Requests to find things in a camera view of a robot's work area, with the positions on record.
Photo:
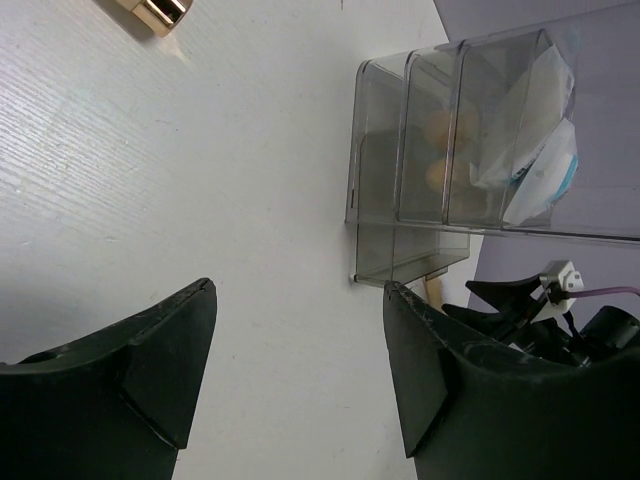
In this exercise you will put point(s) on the white blue sachet packet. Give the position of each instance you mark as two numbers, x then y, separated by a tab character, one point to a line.
525	118

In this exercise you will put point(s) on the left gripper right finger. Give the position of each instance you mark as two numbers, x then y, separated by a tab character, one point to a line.
471	407

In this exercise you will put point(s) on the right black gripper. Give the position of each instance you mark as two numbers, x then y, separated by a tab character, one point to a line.
610	332

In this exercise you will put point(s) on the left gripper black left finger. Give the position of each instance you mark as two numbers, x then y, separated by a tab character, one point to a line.
116	404

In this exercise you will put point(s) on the beige rose-gold lipstick pen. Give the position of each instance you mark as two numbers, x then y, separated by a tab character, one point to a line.
433	292

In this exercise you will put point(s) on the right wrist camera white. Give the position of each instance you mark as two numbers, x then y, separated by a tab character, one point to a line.
559	279

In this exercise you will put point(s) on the beige makeup sponge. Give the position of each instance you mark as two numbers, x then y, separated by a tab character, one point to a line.
438	124
438	172

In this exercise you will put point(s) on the beige makeup tube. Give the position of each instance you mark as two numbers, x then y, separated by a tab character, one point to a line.
159	16

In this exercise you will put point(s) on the clear acrylic organizer box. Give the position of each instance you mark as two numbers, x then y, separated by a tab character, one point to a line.
403	230

